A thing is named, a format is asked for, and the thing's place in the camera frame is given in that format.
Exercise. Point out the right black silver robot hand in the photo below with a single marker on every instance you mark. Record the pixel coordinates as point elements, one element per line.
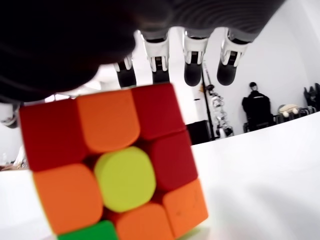
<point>62,37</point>

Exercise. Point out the multicolour Rubik's cube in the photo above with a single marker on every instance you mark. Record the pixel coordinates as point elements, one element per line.
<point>112,162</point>

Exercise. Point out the long black pole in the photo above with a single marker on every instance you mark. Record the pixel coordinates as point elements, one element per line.
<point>208,100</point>

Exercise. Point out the black cabinet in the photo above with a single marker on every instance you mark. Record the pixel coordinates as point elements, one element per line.
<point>200,132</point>

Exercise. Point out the silver humanoid robot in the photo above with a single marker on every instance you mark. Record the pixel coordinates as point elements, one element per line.
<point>221,117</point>

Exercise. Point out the mannequin in black jacket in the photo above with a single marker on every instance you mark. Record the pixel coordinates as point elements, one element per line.
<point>257,107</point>

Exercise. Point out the black shelf rack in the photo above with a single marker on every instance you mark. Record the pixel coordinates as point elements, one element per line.
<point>277,122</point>

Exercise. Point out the cream plush toy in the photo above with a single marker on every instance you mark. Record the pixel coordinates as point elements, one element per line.
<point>288,110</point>

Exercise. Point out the black folded chairs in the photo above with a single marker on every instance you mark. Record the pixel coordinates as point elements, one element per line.
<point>312,98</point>

